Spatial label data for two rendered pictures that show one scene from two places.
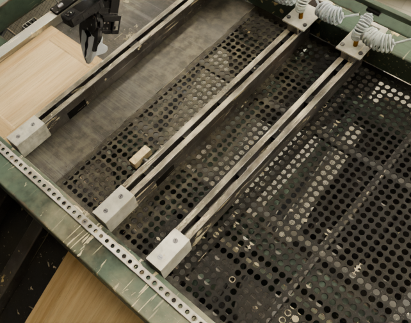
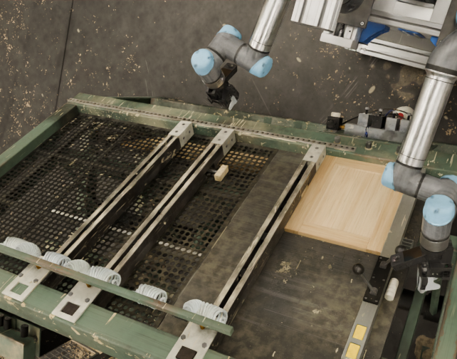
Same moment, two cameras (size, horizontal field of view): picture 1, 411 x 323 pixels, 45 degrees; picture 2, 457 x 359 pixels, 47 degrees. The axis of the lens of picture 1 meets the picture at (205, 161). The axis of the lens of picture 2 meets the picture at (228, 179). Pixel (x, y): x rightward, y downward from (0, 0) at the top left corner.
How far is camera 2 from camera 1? 2.77 m
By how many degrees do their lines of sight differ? 83
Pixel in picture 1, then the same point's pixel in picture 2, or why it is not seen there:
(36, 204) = (276, 128)
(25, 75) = (363, 201)
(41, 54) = (365, 222)
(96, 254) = (223, 120)
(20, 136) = (314, 148)
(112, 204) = (223, 135)
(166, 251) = (180, 127)
